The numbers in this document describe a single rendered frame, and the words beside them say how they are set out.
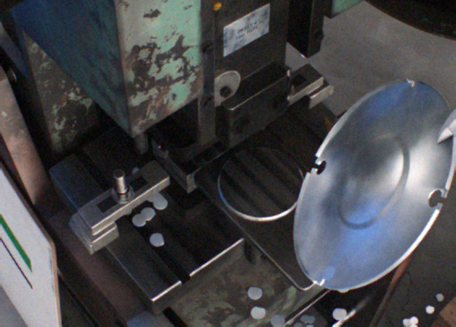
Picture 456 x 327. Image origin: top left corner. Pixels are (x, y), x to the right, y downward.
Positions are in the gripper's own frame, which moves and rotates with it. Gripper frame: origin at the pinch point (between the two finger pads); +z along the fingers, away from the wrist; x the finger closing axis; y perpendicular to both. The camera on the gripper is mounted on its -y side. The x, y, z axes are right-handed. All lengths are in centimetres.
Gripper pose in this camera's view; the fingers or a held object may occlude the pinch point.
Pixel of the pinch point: (446, 134)
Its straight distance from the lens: 86.4
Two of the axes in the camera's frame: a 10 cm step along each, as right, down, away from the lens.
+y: 0.2, 8.2, -5.8
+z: -7.1, 4.2, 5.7
